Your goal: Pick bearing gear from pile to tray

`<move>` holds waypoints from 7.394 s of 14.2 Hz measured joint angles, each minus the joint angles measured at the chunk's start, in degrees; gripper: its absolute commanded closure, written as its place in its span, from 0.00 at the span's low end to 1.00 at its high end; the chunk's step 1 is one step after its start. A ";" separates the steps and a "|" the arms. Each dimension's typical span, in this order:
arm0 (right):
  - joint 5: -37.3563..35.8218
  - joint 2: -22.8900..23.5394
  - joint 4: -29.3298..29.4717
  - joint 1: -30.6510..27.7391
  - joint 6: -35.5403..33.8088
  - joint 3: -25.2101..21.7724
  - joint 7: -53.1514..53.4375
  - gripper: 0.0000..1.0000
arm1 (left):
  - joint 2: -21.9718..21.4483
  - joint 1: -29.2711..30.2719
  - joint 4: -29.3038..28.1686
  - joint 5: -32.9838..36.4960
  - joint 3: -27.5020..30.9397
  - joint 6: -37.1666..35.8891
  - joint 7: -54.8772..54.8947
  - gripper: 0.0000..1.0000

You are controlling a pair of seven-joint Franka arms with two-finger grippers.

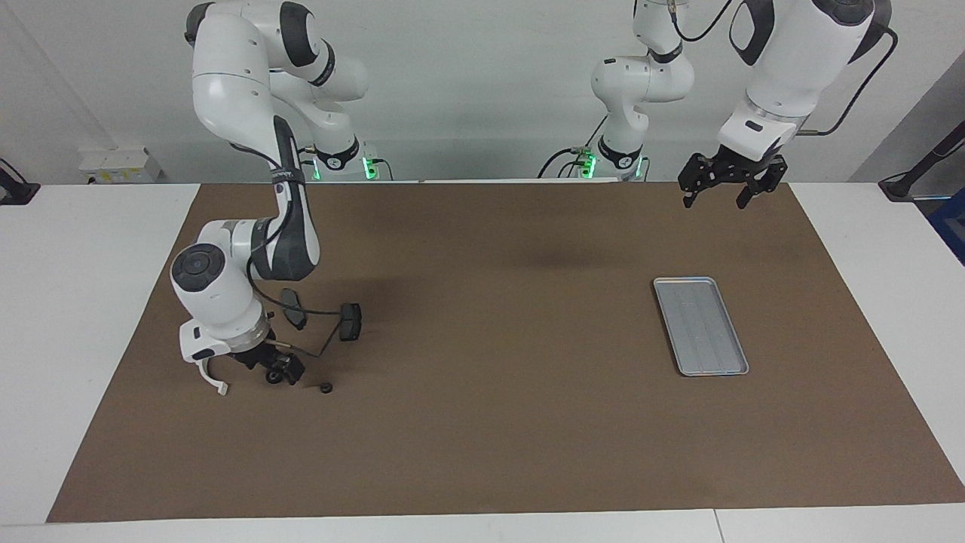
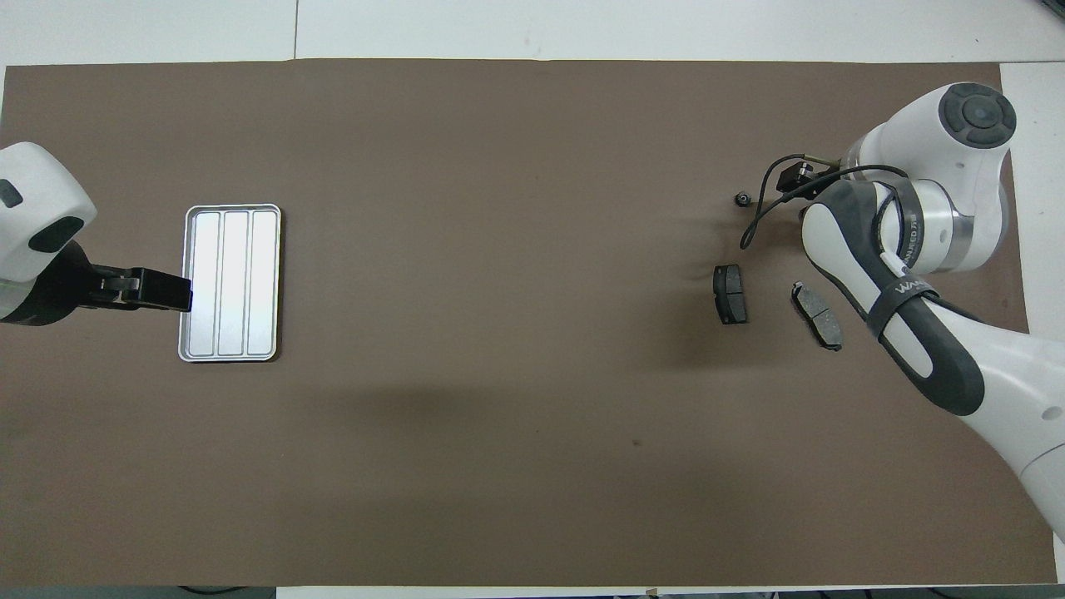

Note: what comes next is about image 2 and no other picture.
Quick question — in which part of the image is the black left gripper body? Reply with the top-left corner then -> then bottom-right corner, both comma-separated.
17,240 -> 97,327

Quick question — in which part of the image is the long dark brake pad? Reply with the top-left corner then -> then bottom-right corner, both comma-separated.
790,281 -> 844,352

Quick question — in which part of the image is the silver ribbed metal tray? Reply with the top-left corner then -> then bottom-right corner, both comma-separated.
177,204 -> 283,364

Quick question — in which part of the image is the rectangular dark brake pad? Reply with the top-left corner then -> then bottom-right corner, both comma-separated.
712,264 -> 748,325

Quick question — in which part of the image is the brown table mat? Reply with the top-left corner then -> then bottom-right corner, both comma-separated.
0,58 -> 1058,588

